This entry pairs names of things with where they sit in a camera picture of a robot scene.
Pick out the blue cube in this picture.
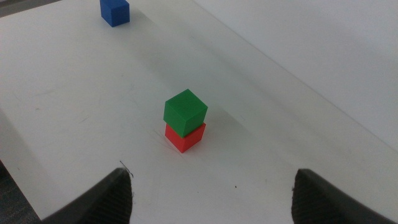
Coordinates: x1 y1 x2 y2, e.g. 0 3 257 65
99 0 131 28

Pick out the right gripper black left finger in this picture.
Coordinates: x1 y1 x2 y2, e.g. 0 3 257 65
42 167 134 224

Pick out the green cube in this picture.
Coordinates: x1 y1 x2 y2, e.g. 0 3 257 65
163 88 208 139

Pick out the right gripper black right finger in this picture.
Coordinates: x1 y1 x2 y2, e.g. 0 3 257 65
290 168 397 224

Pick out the red cube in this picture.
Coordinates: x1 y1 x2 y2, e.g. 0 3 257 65
164 122 207 154

